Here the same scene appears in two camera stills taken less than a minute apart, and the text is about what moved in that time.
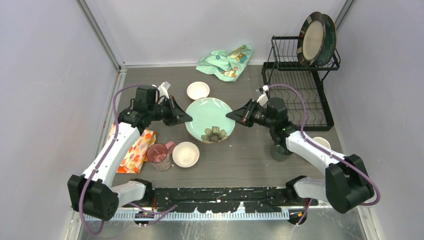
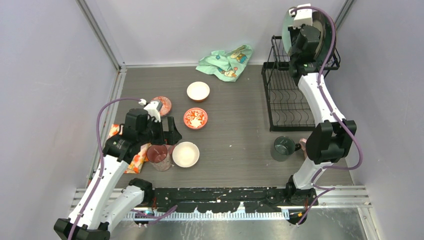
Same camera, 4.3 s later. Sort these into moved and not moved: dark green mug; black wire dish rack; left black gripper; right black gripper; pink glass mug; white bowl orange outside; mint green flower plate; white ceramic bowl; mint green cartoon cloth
Moved: right black gripper; mint green flower plate; left black gripper
Not moved: white ceramic bowl; dark green mug; black wire dish rack; pink glass mug; white bowl orange outside; mint green cartoon cloth
